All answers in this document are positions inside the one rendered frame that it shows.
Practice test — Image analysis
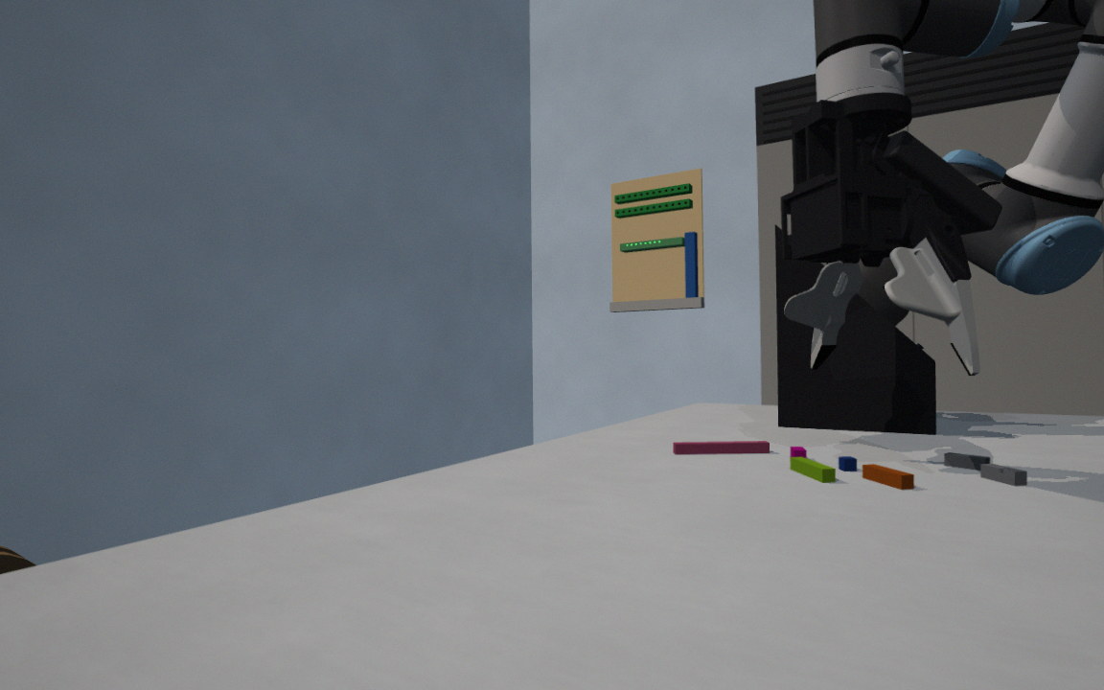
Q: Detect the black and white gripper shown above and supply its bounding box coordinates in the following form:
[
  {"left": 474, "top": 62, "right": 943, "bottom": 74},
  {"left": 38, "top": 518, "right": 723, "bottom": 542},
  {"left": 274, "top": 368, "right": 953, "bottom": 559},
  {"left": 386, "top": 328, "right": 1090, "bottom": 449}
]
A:
[{"left": 781, "top": 93, "right": 980, "bottom": 376}]

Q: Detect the orange rod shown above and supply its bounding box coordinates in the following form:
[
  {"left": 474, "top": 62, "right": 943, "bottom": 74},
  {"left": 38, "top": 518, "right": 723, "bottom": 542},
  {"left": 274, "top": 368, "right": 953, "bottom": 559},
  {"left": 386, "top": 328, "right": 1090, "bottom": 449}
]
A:
[{"left": 862, "top": 464, "right": 914, "bottom": 490}]

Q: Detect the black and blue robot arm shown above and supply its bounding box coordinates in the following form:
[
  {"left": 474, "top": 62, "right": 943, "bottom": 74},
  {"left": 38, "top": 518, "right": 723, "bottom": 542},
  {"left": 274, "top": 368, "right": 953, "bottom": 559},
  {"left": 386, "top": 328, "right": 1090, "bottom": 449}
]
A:
[{"left": 814, "top": 0, "right": 1104, "bottom": 295}]

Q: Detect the lime green rod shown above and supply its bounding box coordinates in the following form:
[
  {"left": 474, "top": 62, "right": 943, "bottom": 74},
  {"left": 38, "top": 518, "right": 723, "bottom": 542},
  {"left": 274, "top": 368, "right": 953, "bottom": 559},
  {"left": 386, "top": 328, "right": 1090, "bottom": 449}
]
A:
[{"left": 790, "top": 457, "right": 836, "bottom": 484}]

